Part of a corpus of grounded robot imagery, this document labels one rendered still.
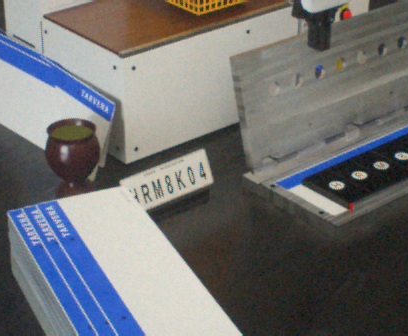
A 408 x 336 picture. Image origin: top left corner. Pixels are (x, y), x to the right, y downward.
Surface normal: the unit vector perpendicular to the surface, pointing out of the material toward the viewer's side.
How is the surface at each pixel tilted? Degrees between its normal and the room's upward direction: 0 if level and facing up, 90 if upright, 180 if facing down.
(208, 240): 0
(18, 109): 63
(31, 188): 0
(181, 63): 90
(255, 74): 75
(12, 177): 0
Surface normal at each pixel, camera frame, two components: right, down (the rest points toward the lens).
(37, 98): -0.66, -0.11
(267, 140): 0.62, 0.13
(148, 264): 0.00, -0.88
